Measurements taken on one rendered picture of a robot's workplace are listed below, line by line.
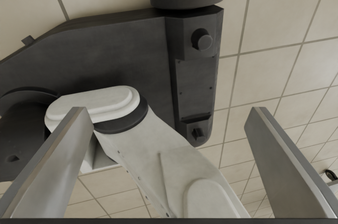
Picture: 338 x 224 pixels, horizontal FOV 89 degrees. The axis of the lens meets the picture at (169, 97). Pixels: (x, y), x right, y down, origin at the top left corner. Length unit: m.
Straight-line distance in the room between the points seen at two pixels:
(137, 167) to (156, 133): 0.08
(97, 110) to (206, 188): 0.26
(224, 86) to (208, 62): 0.35
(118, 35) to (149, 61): 0.10
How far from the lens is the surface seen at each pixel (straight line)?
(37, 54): 0.53
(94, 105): 0.40
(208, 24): 0.46
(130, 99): 0.40
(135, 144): 0.36
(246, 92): 0.95
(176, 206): 0.25
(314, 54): 1.08
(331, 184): 2.32
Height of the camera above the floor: 0.62
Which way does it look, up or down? 52 degrees down
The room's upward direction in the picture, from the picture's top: 162 degrees clockwise
